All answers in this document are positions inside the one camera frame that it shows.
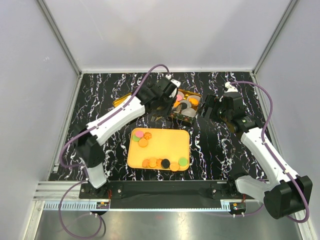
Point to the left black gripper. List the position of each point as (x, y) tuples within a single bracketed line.
[(171, 100)]

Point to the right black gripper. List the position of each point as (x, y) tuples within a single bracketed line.
[(212, 101)]

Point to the orange fish cookie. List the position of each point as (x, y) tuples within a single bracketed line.
[(176, 104), (193, 101)]

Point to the pink sandwich cookie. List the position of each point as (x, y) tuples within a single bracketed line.
[(139, 134), (179, 97)]

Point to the metal serving tongs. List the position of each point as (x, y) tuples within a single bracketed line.
[(165, 112)]

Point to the black sandwich cookie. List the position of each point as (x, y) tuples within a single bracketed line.
[(165, 163), (184, 105)]

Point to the orange fish cookie top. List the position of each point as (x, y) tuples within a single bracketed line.
[(193, 101)]

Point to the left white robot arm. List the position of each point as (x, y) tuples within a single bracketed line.
[(89, 146)]

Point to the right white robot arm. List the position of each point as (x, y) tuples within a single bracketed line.
[(287, 194)]

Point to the white paper cup back left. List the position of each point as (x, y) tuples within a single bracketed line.
[(182, 94)]

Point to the white paper cup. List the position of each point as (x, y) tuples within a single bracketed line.
[(196, 97), (186, 101), (182, 94), (189, 112)]

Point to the white paper cup back right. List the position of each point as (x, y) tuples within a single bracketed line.
[(196, 97)]

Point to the green gold cookie tin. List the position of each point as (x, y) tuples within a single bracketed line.
[(184, 120)]

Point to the white paper cup centre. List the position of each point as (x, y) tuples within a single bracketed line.
[(186, 101)]

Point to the white paper cup front right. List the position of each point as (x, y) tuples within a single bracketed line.
[(189, 112)]

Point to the orange swirl cookie top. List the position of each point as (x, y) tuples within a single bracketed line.
[(147, 135)]

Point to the orange swirl cookie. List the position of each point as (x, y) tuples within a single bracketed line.
[(147, 135), (159, 162)]

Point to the gold tin lid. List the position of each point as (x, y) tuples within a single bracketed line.
[(120, 100)]

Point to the green sandwich cookie top left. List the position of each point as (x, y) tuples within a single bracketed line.
[(135, 138)]

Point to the green sandwich cookie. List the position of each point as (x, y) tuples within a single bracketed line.
[(135, 138), (183, 161)]

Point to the round tan biscuit top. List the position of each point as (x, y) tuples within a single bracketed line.
[(143, 142)]

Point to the round tan biscuit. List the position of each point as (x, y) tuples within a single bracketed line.
[(174, 167), (143, 142), (152, 162)]

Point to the yellow serving tray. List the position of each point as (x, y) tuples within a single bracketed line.
[(171, 144)]

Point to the green sandwich cookie bottom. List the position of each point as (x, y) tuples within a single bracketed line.
[(183, 161)]

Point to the orange swirl cookie bottom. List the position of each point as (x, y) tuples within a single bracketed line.
[(159, 162)]

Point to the black sandwich cookie bottom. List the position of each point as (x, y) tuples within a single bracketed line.
[(165, 163)]

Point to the orange shell cookie bottom left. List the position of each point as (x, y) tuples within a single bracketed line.
[(145, 163)]

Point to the round tan biscuit bottom right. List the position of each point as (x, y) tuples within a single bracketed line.
[(174, 167)]

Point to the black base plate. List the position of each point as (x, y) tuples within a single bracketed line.
[(173, 192)]

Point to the right aluminium frame post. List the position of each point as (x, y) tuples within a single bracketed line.
[(276, 33)]

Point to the aluminium frame post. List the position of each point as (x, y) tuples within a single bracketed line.
[(276, 33), (58, 35)]

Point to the left aluminium frame post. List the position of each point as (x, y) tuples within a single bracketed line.
[(58, 35)]

